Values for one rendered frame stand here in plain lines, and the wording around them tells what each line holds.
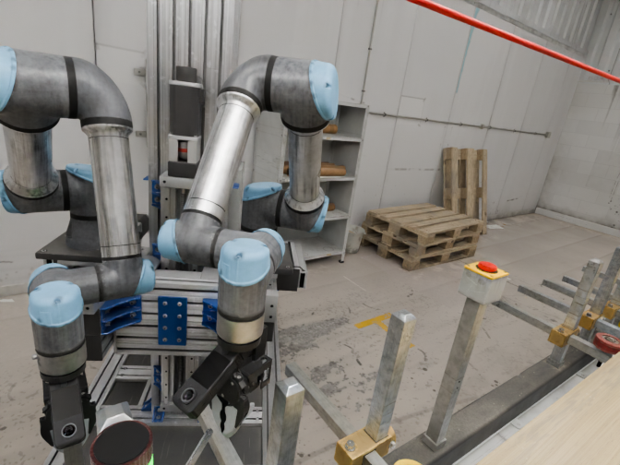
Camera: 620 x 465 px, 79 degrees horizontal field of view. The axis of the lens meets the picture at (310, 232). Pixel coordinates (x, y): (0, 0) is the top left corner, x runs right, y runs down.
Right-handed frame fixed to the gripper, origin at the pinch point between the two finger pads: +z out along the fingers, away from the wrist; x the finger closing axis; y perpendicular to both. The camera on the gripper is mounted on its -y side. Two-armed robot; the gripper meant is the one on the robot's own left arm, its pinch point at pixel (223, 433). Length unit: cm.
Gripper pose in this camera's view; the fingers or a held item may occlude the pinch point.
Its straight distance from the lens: 77.3
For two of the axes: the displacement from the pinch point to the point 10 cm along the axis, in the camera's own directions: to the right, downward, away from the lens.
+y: 5.7, -2.1, 7.9
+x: -8.1, -2.9, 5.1
